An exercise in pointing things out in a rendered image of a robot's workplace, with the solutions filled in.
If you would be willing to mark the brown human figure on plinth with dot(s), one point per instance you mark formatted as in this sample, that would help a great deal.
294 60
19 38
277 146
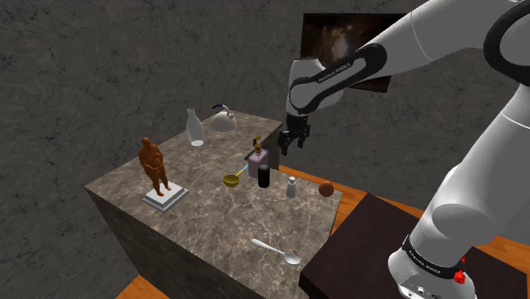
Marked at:
154 165

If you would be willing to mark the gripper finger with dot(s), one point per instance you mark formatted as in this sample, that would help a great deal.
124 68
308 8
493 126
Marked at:
283 143
302 138

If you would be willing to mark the clear glass bottle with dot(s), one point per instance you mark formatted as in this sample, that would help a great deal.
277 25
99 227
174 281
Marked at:
194 128

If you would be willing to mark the dark robot stand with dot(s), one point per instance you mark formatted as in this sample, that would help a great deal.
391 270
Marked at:
356 256

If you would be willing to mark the grey salt shaker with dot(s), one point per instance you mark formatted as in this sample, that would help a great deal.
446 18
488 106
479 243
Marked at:
291 187

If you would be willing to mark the pink soap dispenser gold pump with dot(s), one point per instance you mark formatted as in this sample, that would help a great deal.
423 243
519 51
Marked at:
257 159

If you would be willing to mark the dark wall picture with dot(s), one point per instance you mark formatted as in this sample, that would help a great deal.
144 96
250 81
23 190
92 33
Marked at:
331 37

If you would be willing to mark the silver spoon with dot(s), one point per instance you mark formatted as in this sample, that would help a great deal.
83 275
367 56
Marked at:
276 251

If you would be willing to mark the black cylinder bottle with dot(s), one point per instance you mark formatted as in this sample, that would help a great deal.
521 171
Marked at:
263 176

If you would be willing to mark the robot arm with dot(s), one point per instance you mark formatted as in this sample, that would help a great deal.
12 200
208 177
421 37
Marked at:
476 182

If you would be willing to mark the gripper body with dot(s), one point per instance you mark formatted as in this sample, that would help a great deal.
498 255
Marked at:
297 126

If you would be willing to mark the brown ball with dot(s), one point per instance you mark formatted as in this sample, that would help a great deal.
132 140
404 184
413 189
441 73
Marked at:
326 189

